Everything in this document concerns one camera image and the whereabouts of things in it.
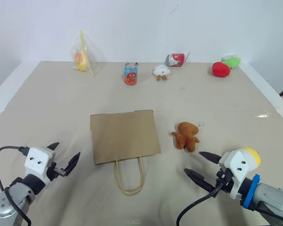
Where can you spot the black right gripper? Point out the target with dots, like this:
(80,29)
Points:
(224,179)

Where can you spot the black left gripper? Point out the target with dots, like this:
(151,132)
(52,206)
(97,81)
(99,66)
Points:
(59,172)

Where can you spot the blue right wrist bracket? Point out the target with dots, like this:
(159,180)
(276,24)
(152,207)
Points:
(251,193)

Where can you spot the clear plastic bag with fruit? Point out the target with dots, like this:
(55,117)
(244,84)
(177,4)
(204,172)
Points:
(81,60)

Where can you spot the red white snack packet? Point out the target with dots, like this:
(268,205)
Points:
(175,59)

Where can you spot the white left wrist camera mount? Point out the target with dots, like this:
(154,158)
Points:
(36,160)

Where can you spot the orange and blue soda can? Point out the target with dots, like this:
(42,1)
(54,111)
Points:
(131,75)

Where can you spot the small white plush toy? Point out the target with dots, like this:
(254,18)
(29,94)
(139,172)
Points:
(227,57)

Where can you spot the green plush toy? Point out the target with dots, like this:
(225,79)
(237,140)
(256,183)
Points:
(232,62)

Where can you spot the red plush ball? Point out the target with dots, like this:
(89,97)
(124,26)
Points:
(220,69)

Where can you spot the white sheep plush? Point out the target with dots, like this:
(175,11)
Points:
(161,70)

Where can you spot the beige paper table cover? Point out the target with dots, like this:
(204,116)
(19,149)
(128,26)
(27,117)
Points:
(61,113)

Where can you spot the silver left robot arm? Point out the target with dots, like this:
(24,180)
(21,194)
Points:
(0,207)

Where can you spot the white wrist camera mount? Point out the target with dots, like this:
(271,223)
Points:
(36,160)
(238,164)

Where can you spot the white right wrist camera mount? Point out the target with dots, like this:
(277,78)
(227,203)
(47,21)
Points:
(238,164)

